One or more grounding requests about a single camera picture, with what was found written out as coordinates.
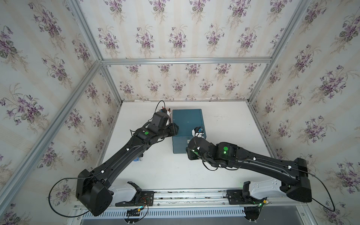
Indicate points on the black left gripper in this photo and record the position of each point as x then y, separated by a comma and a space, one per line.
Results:
173, 129

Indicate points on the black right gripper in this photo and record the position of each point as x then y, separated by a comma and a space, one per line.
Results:
190, 153

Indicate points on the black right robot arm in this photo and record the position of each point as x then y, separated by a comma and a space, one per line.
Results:
291, 177

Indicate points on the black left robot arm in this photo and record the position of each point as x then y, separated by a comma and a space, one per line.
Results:
93, 187

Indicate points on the teal three-drawer cabinet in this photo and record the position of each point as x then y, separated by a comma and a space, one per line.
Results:
186, 120

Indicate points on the blue stapler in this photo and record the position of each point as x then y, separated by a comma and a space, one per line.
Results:
138, 159

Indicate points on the white vented strip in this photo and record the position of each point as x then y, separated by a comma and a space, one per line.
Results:
198, 212

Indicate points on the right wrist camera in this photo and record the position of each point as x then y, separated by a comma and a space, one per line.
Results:
198, 132

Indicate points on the aluminium front rail frame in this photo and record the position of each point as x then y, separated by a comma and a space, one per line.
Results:
277, 210

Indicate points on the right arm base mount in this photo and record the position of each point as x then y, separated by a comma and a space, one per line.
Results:
242, 196

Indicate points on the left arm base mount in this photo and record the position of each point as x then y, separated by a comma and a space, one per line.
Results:
130, 194

